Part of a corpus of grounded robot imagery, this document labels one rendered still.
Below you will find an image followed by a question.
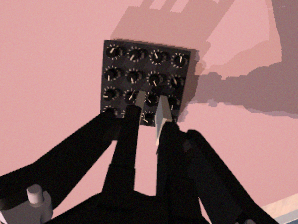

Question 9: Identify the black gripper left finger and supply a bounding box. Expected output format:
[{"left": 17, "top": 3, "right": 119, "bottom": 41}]
[{"left": 0, "top": 90, "right": 146, "bottom": 224}]

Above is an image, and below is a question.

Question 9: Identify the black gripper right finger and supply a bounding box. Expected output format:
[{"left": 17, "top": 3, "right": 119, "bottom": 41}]
[{"left": 155, "top": 95, "right": 279, "bottom": 224}]

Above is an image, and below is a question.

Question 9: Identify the black knob box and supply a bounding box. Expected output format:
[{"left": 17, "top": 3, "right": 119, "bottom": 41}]
[{"left": 100, "top": 40, "right": 191, "bottom": 127}]

